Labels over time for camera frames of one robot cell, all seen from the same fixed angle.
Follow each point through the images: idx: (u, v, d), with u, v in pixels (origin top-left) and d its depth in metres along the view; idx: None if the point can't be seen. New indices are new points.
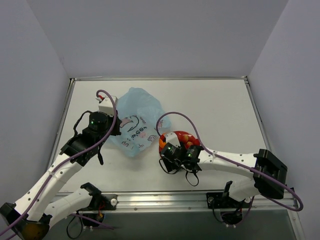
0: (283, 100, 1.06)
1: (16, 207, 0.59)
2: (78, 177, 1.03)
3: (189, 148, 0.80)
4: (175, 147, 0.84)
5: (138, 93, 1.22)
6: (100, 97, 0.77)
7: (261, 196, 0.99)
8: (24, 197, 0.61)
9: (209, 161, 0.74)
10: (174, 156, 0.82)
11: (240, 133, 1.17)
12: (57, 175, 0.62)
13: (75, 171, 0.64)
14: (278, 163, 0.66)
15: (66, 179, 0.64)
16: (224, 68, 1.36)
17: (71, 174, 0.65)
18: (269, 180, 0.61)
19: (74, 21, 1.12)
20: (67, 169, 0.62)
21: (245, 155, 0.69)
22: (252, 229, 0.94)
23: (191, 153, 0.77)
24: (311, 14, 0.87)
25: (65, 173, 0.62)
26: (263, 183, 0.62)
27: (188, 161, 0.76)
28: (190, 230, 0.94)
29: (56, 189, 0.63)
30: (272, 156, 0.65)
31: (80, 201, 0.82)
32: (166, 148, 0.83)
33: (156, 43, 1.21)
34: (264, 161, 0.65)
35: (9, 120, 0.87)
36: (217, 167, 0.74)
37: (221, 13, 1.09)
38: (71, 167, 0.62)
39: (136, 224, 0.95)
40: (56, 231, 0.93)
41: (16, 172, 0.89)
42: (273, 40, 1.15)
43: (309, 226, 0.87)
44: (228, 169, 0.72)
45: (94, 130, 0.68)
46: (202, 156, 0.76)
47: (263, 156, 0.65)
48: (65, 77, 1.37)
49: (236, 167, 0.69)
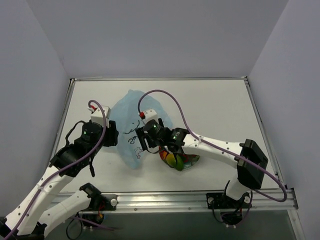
0: (283, 101, 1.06)
1: (6, 222, 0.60)
2: (79, 177, 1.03)
3: (174, 130, 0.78)
4: (160, 126, 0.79)
5: (136, 99, 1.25)
6: (92, 107, 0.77)
7: (261, 196, 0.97)
8: (15, 211, 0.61)
9: (194, 145, 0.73)
10: (157, 136, 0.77)
11: (240, 133, 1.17)
12: (46, 189, 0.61)
13: (65, 183, 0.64)
14: (261, 154, 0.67)
15: (56, 191, 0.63)
16: (224, 68, 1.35)
17: (61, 187, 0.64)
18: (251, 169, 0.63)
19: (74, 22, 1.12)
20: (56, 183, 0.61)
21: (230, 143, 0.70)
22: (252, 230, 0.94)
23: (177, 136, 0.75)
24: (311, 15, 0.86)
25: (55, 186, 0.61)
26: (243, 172, 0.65)
27: (172, 143, 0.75)
28: (189, 230, 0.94)
29: (46, 202, 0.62)
30: (256, 147, 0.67)
31: (76, 208, 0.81)
32: (151, 125, 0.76)
33: (155, 43, 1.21)
34: (249, 151, 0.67)
35: (9, 121, 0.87)
36: (202, 152, 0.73)
37: (221, 12, 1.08)
38: (60, 180, 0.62)
39: (135, 224, 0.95)
40: (56, 231, 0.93)
41: (16, 173, 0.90)
42: (273, 41, 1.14)
43: (310, 227, 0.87)
44: (211, 155, 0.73)
45: (86, 141, 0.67)
46: (188, 139, 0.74)
47: (249, 146, 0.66)
48: (65, 77, 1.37)
49: (220, 153, 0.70)
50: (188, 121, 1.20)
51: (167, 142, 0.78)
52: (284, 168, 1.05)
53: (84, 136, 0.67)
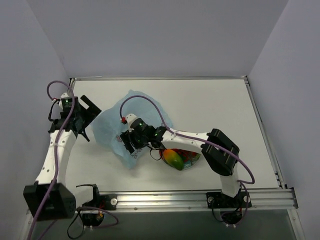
0: (283, 100, 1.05)
1: (39, 182, 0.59)
2: (79, 177, 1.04)
3: (158, 127, 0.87)
4: (146, 125, 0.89)
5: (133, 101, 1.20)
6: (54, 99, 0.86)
7: (260, 196, 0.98)
8: (42, 172, 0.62)
9: (170, 139, 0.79)
10: (142, 133, 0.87)
11: (240, 132, 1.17)
12: (60, 144, 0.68)
13: (72, 140, 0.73)
14: (228, 142, 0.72)
15: (68, 147, 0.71)
16: (224, 68, 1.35)
17: (70, 145, 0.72)
18: (216, 154, 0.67)
19: (74, 21, 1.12)
20: (67, 137, 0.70)
21: (200, 134, 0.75)
22: (253, 229, 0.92)
23: (158, 133, 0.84)
24: (311, 14, 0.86)
25: (67, 139, 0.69)
26: (210, 158, 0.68)
27: (154, 140, 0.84)
28: (189, 230, 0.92)
29: (65, 157, 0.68)
30: (223, 136, 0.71)
31: (85, 194, 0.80)
32: (137, 123, 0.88)
33: (155, 42, 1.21)
34: (216, 139, 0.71)
35: (8, 121, 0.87)
36: (178, 145, 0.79)
37: (222, 11, 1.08)
38: (68, 134, 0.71)
39: (135, 224, 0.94)
40: (56, 231, 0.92)
41: (17, 172, 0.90)
42: (273, 40, 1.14)
43: (310, 227, 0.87)
44: (185, 147, 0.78)
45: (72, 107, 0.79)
46: (166, 135, 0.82)
47: (215, 135, 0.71)
48: (65, 76, 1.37)
49: (190, 143, 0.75)
50: (188, 120, 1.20)
51: (151, 138, 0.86)
52: (284, 168, 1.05)
53: (66, 105, 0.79)
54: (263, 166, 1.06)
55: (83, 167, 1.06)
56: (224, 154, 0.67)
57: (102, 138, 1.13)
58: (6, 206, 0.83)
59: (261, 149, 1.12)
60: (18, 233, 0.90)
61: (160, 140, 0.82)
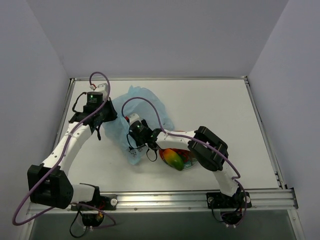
0: (284, 100, 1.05)
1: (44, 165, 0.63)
2: (83, 175, 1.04)
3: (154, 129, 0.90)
4: (144, 126, 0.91)
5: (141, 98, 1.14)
6: (93, 86, 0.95)
7: (260, 196, 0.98)
8: (50, 156, 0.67)
9: (163, 139, 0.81)
10: (139, 134, 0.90)
11: (240, 132, 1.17)
12: (75, 135, 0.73)
13: (86, 135, 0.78)
14: (216, 139, 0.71)
15: (80, 141, 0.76)
16: (224, 69, 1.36)
17: (84, 137, 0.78)
18: (201, 149, 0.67)
19: (73, 20, 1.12)
20: (82, 130, 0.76)
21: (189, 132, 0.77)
22: (253, 230, 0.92)
23: (154, 134, 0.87)
24: (312, 14, 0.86)
25: (82, 132, 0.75)
26: (196, 153, 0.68)
27: (151, 141, 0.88)
28: (190, 230, 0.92)
29: (75, 148, 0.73)
30: (210, 133, 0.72)
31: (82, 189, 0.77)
32: (135, 125, 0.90)
33: (154, 42, 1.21)
34: (204, 136, 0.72)
35: (9, 121, 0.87)
36: (171, 144, 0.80)
37: (221, 12, 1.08)
38: (85, 128, 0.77)
39: (135, 224, 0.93)
40: (55, 231, 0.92)
41: (17, 171, 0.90)
42: (273, 41, 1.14)
43: (311, 227, 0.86)
44: (177, 146, 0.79)
45: (92, 103, 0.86)
46: (160, 135, 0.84)
47: (202, 132, 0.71)
48: (65, 77, 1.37)
49: (179, 141, 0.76)
50: (188, 121, 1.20)
51: (148, 140, 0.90)
52: (284, 168, 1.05)
53: (91, 100, 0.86)
54: (263, 166, 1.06)
55: (84, 167, 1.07)
56: (210, 151, 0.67)
57: (106, 138, 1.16)
58: (6, 205, 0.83)
59: (260, 149, 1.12)
60: (18, 233, 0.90)
61: (156, 141, 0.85)
